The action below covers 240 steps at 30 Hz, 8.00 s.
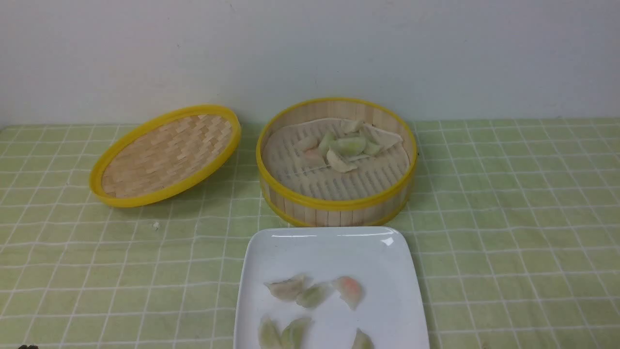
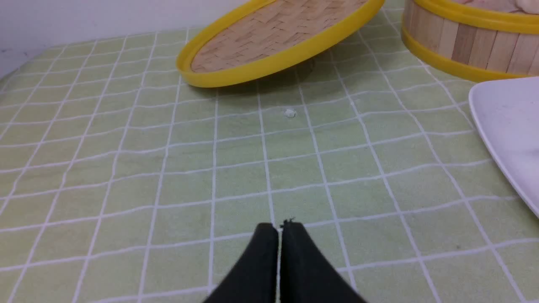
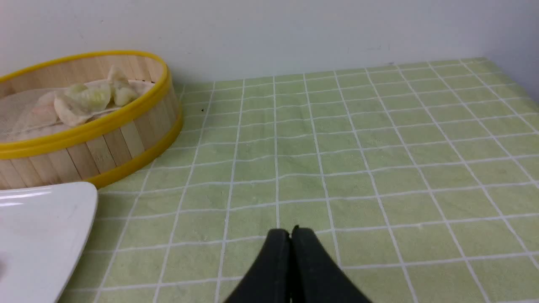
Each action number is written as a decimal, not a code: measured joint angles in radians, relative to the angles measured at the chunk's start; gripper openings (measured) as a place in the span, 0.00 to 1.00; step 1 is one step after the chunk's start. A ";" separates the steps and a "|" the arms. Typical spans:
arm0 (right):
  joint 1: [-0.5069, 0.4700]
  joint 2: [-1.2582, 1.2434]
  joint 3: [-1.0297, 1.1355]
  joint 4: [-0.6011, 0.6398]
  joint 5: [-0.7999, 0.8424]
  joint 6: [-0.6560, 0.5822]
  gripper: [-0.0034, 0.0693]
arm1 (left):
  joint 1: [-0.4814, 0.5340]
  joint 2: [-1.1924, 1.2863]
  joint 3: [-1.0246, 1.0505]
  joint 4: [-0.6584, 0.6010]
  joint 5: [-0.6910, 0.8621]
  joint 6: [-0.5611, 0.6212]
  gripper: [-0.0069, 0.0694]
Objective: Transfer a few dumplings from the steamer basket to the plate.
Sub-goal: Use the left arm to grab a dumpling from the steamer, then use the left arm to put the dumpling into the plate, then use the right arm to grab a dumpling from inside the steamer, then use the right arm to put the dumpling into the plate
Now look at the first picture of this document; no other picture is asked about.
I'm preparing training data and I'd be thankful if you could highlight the small green dumpling steamer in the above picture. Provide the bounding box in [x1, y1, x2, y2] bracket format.
[363, 141, 383, 157]

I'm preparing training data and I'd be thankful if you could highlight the slim green dumpling in steamer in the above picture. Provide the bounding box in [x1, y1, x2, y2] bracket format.
[317, 131, 335, 157]

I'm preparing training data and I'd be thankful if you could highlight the yellow rimmed bamboo steamer basket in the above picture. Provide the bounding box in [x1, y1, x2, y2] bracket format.
[255, 98, 419, 227]

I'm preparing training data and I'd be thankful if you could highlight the large green dumpling in steamer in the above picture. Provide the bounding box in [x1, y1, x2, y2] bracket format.
[330, 137, 367, 158]

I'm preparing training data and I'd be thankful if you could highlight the yellow rimmed bamboo steamer lid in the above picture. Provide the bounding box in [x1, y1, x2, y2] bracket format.
[89, 105, 242, 208]

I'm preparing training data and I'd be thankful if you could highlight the green dumpling plate bottom left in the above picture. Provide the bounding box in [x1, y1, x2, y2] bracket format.
[258, 316, 283, 349]

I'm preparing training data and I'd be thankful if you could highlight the pale white dumpling on plate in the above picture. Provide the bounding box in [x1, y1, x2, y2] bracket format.
[264, 273, 306, 302]

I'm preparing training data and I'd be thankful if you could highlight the pink dumpling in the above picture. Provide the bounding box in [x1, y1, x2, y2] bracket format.
[332, 276, 365, 311]
[302, 148, 326, 168]

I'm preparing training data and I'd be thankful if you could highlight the pink dumpling on plate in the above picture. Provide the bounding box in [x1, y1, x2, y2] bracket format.
[332, 276, 365, 311]

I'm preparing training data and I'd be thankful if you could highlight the white square plate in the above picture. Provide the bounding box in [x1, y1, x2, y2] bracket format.
[233, 227, 430, 349]

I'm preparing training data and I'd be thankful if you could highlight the green dumpling on plate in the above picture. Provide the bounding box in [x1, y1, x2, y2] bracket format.
[296, 282, 333, 309]

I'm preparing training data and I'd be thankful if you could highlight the green dumpling plate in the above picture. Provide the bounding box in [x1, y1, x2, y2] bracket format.
[258, 316, 283, 349]
[280, 317, 313, 349]

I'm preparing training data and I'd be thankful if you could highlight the green dumpling plate bottom middle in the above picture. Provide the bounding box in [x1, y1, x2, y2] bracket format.
[280, 317, 313, 349]

